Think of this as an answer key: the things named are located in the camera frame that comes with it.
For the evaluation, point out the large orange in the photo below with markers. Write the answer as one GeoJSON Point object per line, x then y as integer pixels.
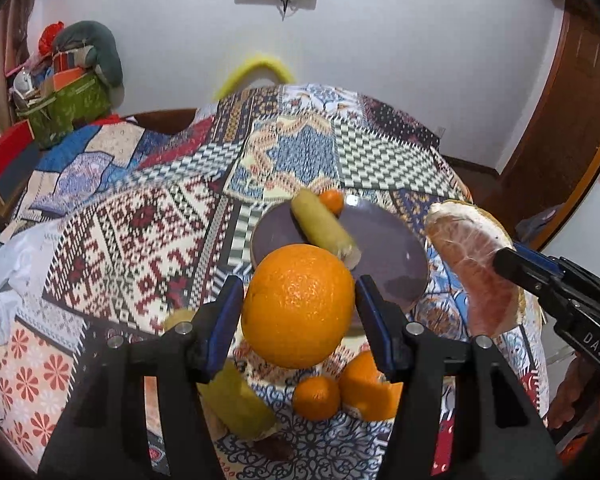
{"type": "Point", "coordinates": [297, 305]}

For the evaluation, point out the brown wooden door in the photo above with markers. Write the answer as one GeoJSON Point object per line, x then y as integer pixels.
{"type": "Point", "coordinates": [565, 125]}

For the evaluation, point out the medium orange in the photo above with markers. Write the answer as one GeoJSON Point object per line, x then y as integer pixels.
{"type": "Point", "coordinates": [365, 390]}

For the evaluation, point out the small tangerine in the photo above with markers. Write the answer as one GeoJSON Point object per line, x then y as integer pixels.
{"type": "Point", "coordinates": [332, 201]}
{"type": "Point", "coordinates": [316, 398]}

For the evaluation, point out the pink pomelo wedge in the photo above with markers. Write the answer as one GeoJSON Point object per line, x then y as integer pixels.
{"type": "Point", "coordinates": [472, 265]}

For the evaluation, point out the brown dried date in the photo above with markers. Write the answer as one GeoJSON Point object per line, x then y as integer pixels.
{"type": "Point", "coordinates": [277, 449]}

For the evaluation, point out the white wall socket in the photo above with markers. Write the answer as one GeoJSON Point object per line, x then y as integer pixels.
{"type": "Point", "coordinates": [440, 133]}

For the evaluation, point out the purple round plate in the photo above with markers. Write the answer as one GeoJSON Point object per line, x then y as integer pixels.
{"type": "Point", "coordinates": [385, 245]}

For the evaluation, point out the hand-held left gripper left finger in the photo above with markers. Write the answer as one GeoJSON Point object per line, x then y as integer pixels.
{"type": "Point", "coordinates": [226, 310]}

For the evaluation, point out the patchwork patterned tablecloth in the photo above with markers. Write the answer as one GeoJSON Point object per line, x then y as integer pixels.
{"type": "Point", "coordinates": [145, 240]}

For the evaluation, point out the grey plush cushion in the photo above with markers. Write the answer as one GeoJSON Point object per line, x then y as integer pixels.
{"type": "Point", "coordinates": [97, 45]}

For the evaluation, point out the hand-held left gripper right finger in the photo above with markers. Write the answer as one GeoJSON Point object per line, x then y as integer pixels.
{"type": "Point", "coordinates": [372, 312]}

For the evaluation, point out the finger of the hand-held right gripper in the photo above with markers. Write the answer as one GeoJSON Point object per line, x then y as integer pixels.
{"type": "Point", "coordinates": [522, 272]}
{"type": "Point", "coordinates": [542, 259]}

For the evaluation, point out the white cloth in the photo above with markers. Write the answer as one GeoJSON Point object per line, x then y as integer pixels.
{"type": "Point", "coordinates": [10, 280]}

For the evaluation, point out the pink curtain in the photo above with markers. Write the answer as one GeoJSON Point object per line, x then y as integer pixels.
{"type": "Point", "coordinates": [5, 60]}

